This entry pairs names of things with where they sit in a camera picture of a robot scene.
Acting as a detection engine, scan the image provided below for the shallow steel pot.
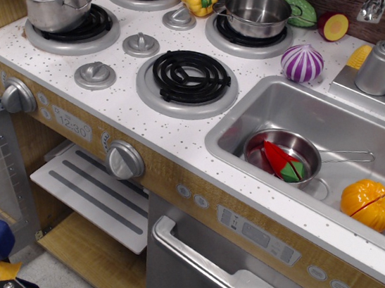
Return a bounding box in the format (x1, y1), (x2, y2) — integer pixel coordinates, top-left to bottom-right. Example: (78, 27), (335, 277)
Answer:
(213, 0), (302, 39)

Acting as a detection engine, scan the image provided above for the front left black burner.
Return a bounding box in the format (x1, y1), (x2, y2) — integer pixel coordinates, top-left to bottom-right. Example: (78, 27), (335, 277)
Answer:
(24, 4), (120, 56)

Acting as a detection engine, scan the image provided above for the black burner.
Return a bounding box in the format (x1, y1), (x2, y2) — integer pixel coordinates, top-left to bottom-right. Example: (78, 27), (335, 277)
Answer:
(136, 50), (239, 120)
(205, 15), (294, 60)
(24, 4), (120, 56)

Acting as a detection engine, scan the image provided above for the silver stovetop knob middle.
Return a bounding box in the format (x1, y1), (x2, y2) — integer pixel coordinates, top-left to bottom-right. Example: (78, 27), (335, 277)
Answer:
(122, 32), (160, 58)

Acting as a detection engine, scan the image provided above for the silver stovetop knob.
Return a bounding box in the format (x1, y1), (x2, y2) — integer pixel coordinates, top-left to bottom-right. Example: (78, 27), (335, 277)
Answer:
(162, 6), (196, 31)
(74, 61), (116, 91)
(122, 32), (160, 58)

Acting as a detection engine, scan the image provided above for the silver stovetop knob front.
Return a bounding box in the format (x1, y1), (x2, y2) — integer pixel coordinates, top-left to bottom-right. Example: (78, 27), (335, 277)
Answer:
(74, 61), (116, 91)

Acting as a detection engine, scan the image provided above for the silver stovetop knob back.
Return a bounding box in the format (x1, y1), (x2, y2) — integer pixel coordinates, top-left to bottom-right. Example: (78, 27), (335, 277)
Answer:
(162, 6), (196, 31)

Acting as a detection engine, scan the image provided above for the silver oven knob left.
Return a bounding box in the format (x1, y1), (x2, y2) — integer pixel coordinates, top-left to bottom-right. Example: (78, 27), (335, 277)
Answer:
(1, 77), (37, 113)

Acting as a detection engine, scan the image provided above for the silver oven knob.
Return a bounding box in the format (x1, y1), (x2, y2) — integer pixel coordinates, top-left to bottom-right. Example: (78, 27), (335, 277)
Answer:
(1, 77), (37, 113)
(105, 139), (146, 180)

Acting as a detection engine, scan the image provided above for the back right black burner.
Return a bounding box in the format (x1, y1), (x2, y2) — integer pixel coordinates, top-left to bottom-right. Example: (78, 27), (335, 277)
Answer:
(205, 15), (294, 60)

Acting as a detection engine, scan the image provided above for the front centre black burner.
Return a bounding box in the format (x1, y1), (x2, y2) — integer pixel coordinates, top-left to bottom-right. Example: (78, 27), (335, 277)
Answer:
(136, 50), (239, 120)

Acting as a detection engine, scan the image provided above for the silver oven knob right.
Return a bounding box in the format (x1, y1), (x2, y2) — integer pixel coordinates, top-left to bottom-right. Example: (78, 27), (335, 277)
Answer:
(105, 139), (146, 180)

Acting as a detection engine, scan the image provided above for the white oven rack shelf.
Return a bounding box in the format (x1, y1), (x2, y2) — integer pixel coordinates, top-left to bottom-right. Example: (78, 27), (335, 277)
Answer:
(30, 144), (149, 255)

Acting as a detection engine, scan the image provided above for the green toy cucumber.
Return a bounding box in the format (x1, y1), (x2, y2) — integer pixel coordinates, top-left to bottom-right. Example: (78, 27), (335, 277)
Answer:
(284, 0), (317, 28)

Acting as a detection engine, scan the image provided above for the purple toy onion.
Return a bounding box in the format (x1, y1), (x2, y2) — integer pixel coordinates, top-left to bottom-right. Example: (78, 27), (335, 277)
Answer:
(281, 44), (324, 83)

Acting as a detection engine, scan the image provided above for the red toy fruit half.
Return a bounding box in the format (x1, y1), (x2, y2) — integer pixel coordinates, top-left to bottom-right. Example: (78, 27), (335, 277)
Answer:
(317, 12), (350, 42)

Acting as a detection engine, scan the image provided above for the small steel saucepan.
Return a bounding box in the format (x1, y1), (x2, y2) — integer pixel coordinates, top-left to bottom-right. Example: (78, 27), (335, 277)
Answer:
(243, 128), (375, 189)

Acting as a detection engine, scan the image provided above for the red toy chili pepper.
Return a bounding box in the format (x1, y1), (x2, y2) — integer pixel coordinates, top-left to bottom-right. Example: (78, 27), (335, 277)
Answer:
(263, 140), (305, 183)

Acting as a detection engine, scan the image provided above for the yellow toy corn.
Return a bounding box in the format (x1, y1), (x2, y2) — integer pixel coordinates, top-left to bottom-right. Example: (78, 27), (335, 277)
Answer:
(346, 44), (372, 70)

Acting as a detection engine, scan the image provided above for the silver dishwasher door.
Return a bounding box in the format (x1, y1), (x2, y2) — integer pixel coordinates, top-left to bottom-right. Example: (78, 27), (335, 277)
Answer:
(146, 194), (302, 288)

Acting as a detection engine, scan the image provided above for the orange toy pumpkin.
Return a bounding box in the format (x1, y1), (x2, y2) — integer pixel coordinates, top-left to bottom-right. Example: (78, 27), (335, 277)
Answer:
(340, 179), (385, 232)

